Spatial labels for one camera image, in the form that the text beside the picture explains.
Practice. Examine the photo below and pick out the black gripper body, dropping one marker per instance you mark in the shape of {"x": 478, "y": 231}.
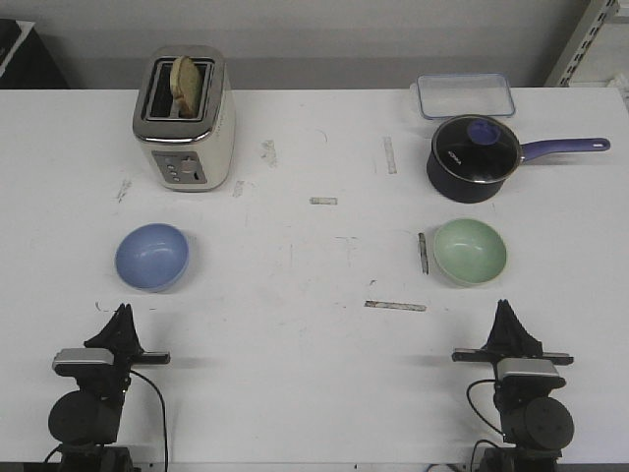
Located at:
{"x": 124, "y": 361}
{"x": 485, "y": 356}

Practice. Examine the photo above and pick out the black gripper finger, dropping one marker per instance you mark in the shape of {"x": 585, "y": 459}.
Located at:
{"x": 519, "y": 341}
{"x": 131, "y": 339}
{"x": 497, "y": 338}
{"x": 108, "y": 336}

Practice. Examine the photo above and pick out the blue bowl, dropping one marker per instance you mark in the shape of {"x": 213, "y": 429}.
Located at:
{"x": 152, "y": 257}

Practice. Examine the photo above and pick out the green bowl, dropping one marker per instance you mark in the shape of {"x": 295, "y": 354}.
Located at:
{"x": 469, "y": 252}

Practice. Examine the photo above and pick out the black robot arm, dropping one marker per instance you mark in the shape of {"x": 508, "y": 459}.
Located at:
{"x": 534, "y": 426}
{"x": 86, "y": 421}

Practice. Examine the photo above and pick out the dark blue saucepan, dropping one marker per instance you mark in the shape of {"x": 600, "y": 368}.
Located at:
{"x": 458, "y": 190}

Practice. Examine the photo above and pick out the glass lid with blue knob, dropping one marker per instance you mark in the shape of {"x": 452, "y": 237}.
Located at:
{"x": 476, "y": 148}

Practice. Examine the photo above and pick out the cream two-slot toaster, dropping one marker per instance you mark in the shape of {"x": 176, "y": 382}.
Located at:
{"x": 188, "y": 154}

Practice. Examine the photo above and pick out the clear plastic food container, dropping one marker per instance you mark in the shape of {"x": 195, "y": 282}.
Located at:
{"x": 441, "y": 96}

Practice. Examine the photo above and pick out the slice of toast bread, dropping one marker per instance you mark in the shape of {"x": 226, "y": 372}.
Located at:
{"x": 185, "y": 85}

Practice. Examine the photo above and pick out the grey perforated metal rack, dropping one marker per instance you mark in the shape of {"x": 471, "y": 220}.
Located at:
{"x": 596, "y": 54}

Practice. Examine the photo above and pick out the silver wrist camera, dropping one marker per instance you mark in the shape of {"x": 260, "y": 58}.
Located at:
{"x": 82, "y": 362}
{"x": 536, "y": 372}

